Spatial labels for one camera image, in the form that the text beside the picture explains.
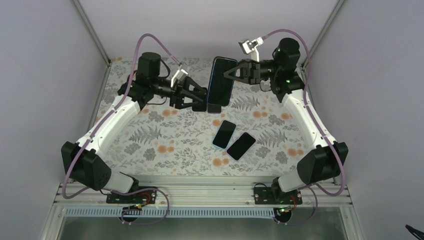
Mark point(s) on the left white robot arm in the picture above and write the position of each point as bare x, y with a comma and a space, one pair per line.
83, 160

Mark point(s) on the aluminium mounting rail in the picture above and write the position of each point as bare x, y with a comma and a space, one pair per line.
208, 191

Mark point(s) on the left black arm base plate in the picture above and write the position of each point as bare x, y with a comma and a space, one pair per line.
147, 196

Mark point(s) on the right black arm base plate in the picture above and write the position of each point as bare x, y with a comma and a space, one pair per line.
273, 195

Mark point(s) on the smartphone in clear case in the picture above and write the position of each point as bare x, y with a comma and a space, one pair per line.
239, 148

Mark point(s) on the purple smartphone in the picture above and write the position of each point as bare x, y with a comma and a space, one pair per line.
214, 109

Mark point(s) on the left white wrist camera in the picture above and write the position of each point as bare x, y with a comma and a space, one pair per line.
179, 75

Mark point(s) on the floral patterned table mat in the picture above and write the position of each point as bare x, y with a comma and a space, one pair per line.
162, 140

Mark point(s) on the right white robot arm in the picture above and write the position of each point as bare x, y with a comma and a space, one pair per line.
324, 156

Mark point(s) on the black smartphone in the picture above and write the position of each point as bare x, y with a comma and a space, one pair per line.
220, 87

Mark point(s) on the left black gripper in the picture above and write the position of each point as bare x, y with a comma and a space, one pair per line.
177, 95

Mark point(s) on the black phone case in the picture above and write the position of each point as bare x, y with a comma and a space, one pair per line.
200, 107

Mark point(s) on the left aluminium frame post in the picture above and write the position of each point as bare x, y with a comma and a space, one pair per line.
91, 31

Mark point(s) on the right aluminium frame post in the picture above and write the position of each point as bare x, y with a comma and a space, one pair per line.
328, 23

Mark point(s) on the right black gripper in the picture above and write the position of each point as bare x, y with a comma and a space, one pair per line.
250, 74

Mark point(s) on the slotted grey cable duct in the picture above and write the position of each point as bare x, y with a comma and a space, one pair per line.
173, 212

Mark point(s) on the aluminium frame post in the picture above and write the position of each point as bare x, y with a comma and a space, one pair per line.
91, 31
328, 23

